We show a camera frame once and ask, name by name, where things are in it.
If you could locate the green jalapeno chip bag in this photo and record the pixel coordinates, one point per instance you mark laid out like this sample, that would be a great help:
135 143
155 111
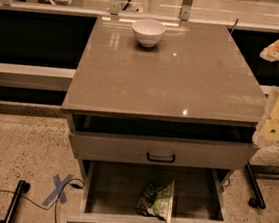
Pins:
157 201

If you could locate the grey drawer cabinet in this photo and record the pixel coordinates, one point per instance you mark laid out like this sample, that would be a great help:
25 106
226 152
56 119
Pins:
194 84

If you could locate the open middle drawer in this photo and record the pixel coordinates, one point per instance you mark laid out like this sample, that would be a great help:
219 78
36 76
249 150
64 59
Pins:
131 193

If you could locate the black stand leg right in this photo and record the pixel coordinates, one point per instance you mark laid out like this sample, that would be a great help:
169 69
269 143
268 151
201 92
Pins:
257 199

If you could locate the black stand leg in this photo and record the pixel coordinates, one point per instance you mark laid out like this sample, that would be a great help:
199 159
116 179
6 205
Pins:
21 189
257 199

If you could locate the white ceramic bowl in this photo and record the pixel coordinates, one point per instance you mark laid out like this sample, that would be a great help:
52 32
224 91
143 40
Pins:
148 32

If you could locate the blue tape cross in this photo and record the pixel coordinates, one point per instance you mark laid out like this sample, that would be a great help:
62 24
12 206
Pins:
58 192

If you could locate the black stand leg left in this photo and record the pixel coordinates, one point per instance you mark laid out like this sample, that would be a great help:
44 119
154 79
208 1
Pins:
21 189

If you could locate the black top drawer handle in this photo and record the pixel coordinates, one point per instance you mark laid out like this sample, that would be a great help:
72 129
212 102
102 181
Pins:
160 158

